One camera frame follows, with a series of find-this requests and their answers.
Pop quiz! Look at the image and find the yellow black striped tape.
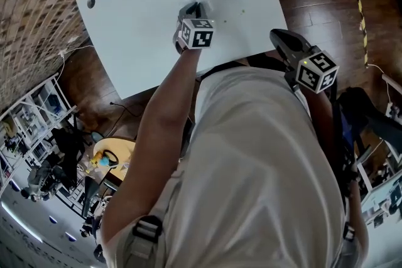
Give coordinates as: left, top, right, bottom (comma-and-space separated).
353, 0, 370, 68

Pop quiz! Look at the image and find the grey strap with black buckle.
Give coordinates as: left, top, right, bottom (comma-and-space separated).
342, 221, 357, 241
130, 215, 164, 268

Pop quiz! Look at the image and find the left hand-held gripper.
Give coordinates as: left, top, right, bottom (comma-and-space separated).
171, 3, 218, 56

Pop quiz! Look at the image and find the white rectangular table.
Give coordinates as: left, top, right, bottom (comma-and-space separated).
76, 0, 288, 100

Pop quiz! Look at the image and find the black looped cord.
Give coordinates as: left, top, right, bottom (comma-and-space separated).
103, 149, 119, 167

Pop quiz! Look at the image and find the black floor cable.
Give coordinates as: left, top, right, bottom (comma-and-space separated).
109, 102, 139, 117

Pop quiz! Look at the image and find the black office chair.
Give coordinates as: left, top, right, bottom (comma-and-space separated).
52, 127, 87, 180
337, 87, 402, 164

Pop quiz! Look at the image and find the person's left forearm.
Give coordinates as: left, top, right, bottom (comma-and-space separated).
133, 48, 204, 167

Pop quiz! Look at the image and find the person's white shirt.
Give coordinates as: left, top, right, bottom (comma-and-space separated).
100, 67, 370, 268

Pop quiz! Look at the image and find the round wooden table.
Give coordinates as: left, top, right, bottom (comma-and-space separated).
93, 137, 138, 181

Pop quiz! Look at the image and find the white metal shelf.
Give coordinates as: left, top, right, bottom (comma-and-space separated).
0, 72, 78, 189

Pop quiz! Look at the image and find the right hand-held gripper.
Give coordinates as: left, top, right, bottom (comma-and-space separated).
269, 28, 340, 94

